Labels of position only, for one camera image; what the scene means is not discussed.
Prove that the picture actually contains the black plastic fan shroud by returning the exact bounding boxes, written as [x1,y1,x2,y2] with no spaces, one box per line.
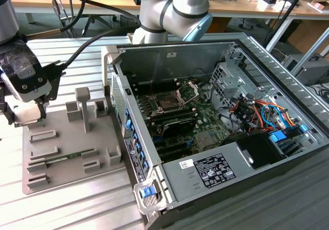
[223,131,286,170]

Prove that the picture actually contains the green RAM stick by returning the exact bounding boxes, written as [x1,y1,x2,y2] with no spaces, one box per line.
[44,150,87,163]

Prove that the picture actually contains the silver square CPU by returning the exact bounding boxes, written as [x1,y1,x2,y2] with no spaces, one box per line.
[13,101,44,128]

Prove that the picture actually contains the black graphics card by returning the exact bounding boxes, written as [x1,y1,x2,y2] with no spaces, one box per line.
[157,116,198,139]

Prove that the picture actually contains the blue wire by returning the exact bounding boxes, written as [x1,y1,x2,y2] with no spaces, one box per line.
[260,103,287,131]

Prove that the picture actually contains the thin black cable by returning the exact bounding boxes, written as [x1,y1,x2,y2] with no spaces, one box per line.
[25,0,88,40]

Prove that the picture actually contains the metal socket cover frame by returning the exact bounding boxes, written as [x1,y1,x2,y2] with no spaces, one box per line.
[175,82,200,105]

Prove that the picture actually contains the open grey PC case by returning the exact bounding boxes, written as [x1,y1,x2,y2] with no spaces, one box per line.
[101,31,329,230]

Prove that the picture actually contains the grey power supply with labels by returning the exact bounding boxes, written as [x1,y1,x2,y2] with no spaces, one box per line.
[161,140,255,203]

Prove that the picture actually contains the brown cardboard box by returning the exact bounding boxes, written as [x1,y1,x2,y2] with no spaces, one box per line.
[287,18,329,55]

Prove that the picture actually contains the small open cardboard box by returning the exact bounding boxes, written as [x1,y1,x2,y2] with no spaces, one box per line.
[308,1,326,14]

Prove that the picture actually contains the grey plastic parts rack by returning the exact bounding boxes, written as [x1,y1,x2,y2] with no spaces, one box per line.
[22,87,127,196]

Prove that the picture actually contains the CPU socket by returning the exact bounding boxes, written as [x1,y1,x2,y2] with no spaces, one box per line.
[153,93,185,114]

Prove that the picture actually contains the black RAM slot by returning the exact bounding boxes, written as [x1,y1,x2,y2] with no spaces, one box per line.
[151,110,197,124]
[149,105,193,118]

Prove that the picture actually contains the hard disk in blue carrier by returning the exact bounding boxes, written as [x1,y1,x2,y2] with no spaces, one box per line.
[268,124,309,159]

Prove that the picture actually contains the black expansion slot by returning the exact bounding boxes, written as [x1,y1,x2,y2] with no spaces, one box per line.
[155,140,191,151]
[159,148,193,162]

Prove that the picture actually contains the orange yellow power wires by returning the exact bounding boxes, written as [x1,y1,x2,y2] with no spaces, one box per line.
[230,99,299,133]

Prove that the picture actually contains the black office chair base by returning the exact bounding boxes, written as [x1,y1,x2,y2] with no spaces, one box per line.
[82,13,121,37]

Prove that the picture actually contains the green motherboard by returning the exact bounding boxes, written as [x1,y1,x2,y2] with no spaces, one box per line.
[132,77,233,164]

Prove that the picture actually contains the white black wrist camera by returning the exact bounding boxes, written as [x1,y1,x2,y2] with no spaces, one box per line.
[0,41,53,103]

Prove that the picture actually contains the grey chipset heatsink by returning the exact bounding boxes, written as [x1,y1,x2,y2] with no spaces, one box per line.
[194,131,214,149]

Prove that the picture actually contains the thick black camera cable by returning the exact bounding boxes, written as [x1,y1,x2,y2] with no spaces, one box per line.
[42,0,142,83]

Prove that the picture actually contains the black cable coil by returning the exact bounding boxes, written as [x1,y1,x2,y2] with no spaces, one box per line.
[316,84,329,105]

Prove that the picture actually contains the black slanted pole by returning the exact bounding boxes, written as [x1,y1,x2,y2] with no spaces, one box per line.
[264,0,312,45]

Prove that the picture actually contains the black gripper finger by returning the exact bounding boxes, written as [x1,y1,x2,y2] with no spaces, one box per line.
[34,78,60,121]
[0,103,15,126]

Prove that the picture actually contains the metal disk bay cage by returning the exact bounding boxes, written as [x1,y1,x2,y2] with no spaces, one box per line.
[208,45,260,107]

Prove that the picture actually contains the grey computer box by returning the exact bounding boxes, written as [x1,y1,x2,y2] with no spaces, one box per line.
[281,53,329,86]

